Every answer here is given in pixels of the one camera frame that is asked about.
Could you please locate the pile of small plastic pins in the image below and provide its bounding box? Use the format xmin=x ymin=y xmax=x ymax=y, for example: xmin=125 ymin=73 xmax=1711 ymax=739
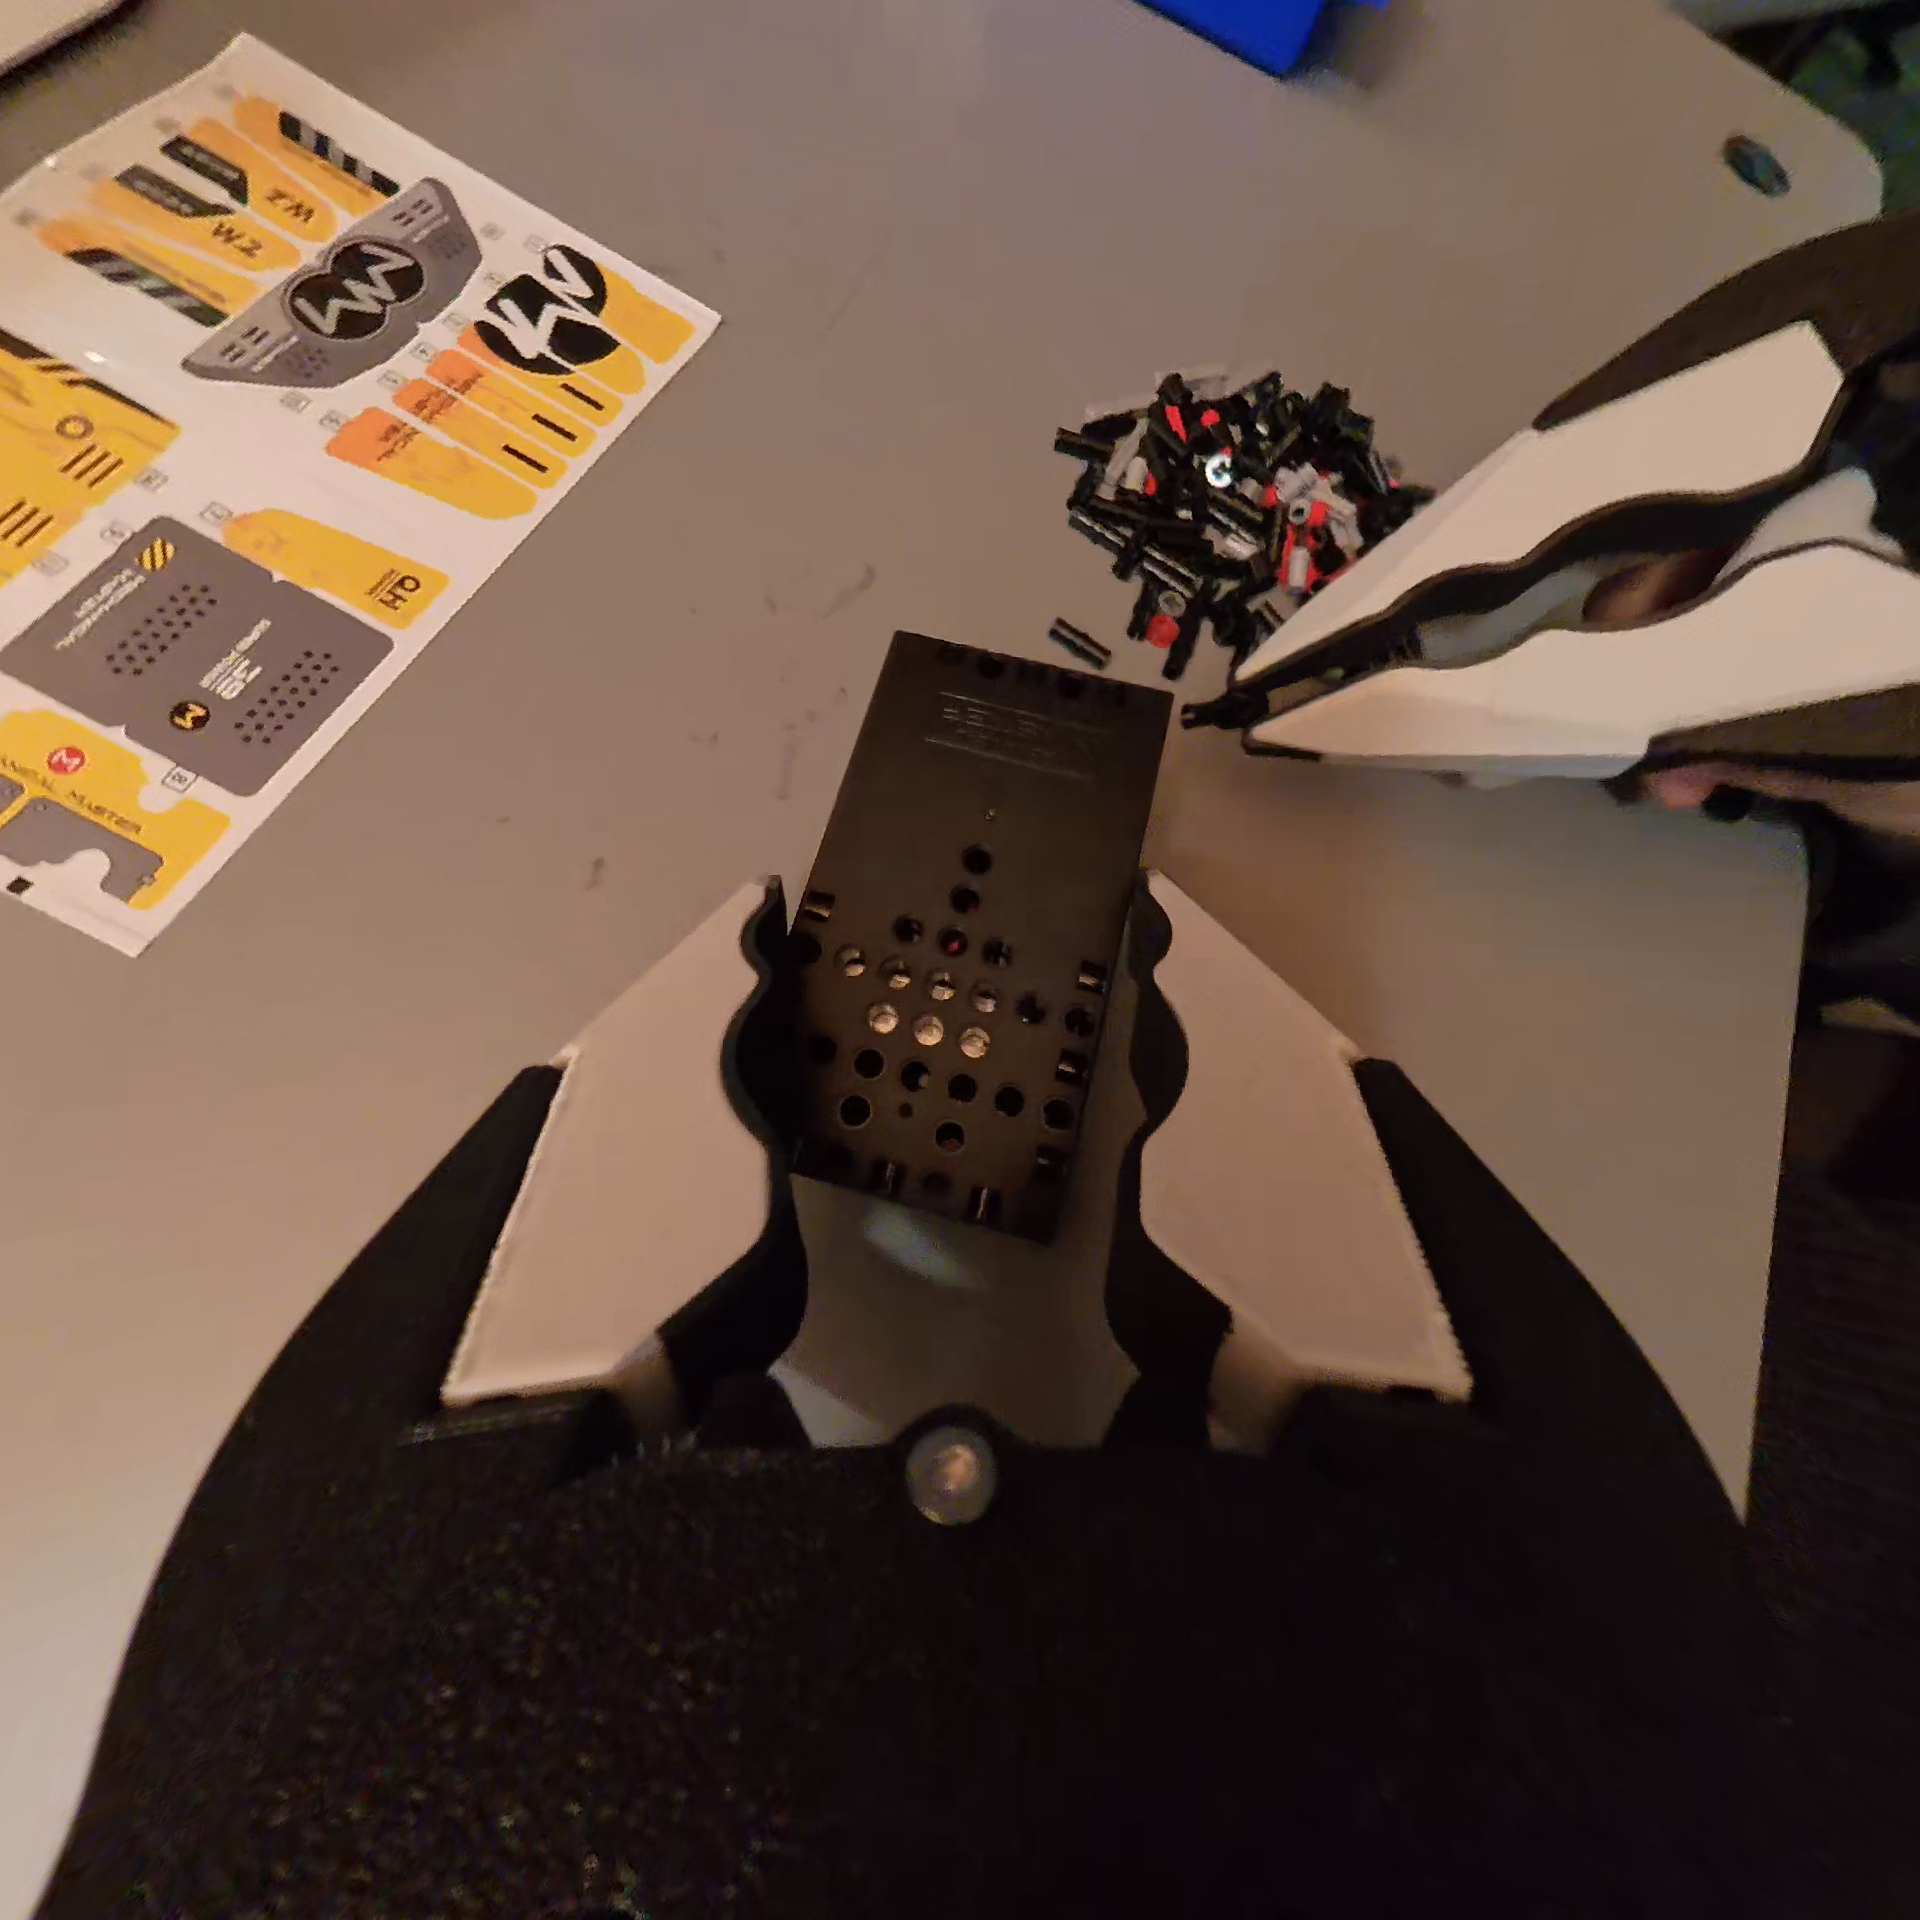
xmin=1051 ymin=368 xmax=1434 ymax=675

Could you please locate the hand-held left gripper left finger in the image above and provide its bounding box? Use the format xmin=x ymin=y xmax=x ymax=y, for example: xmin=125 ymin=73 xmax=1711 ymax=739
xmin=440 ymin=877 xmax=812 ymax=1435

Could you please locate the yellow grey sticker sheet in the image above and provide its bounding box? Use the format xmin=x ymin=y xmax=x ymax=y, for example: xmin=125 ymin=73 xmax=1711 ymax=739
xmin=0 ymin=33 xmax=721 ymax=958

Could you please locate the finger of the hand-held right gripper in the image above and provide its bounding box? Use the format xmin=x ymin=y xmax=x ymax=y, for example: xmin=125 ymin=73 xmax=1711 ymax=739
xmin=1223 ymin=321 xmax=1851 ymax=694
xmin=1242 ymin=534 xmax=1920 ymax=793

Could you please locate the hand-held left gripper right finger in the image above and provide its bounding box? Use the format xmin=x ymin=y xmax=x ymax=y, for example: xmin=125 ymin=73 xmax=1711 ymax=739
xmin=1113 ymin=872 xmax=1475 ymax=1445

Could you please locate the person's right hand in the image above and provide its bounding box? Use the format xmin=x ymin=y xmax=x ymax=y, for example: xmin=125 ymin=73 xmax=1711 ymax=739
xmin=1633 ymin=756 xmax=1920 ymax=844

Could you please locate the blue plastic bin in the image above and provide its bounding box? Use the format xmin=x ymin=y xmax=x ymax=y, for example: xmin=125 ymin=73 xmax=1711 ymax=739
xmin=1134 ymin=0 xmax=1339 ymax=78

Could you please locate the black perforated plastic block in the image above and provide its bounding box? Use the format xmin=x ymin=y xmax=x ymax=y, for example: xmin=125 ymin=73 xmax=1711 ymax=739
xmin=782 ymin=632 xmax=1174 ymax=1249

